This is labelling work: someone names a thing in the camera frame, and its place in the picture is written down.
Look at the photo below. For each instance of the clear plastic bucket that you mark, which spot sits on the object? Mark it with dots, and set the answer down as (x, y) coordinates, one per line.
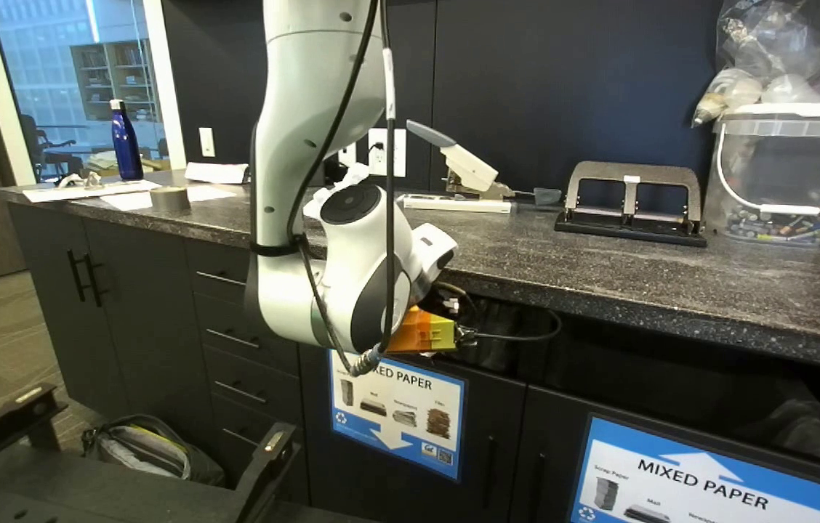
(765, 175)

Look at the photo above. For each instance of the left trash bin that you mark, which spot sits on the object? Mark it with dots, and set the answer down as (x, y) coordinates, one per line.
(486, 331)

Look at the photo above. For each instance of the left mixed paper label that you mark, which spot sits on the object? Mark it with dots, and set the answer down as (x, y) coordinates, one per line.
(402, 411)

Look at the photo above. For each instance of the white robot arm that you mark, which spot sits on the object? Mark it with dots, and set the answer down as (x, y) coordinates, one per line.
(339, 264)

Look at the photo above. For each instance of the blue water bottle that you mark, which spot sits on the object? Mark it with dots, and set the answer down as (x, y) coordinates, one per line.
(124, 142)

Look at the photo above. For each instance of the black three hole punch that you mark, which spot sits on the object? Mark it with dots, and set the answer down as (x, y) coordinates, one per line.
(626, 217)

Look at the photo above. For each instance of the black cart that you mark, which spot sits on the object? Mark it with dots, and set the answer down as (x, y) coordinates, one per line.
(43, 483)

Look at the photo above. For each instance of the white wall switch plate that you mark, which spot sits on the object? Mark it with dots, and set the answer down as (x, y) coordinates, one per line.
(207, 139)

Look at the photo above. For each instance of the large white paper sheet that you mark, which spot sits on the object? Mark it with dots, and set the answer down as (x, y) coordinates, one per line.
(83, 191)

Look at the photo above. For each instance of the large white outlet plate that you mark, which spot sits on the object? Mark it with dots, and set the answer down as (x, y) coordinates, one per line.
(389, 151)

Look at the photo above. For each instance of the grey black bag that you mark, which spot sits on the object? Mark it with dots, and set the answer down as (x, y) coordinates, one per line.
(149, 444)

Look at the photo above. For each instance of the right trash bin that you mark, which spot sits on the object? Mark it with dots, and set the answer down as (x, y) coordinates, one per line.
(697, 383)

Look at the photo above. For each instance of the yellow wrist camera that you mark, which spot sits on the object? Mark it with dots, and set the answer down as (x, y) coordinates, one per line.
(424, 331)

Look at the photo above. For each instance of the mixed paper label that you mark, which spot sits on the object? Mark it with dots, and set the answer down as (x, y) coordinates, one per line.
(643, 476)
(402, 411)

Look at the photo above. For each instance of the black double door cabinet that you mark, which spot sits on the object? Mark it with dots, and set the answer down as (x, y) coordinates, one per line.
(121, 315)

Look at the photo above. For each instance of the right mixed paper label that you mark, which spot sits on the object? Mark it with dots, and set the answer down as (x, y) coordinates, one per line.
(643, 476)

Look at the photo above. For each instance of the clear plastic bag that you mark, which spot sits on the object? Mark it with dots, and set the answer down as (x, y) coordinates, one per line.
(770, 53)

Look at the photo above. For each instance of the black drawer stack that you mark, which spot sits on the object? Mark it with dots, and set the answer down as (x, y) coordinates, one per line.
(252, 373)

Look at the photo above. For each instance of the trash bin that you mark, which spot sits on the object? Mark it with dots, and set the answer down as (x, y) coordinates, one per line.
(486, 331)
(697, 383)

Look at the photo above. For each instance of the white flat box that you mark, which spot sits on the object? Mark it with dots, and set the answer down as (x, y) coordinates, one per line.
(217, 171)

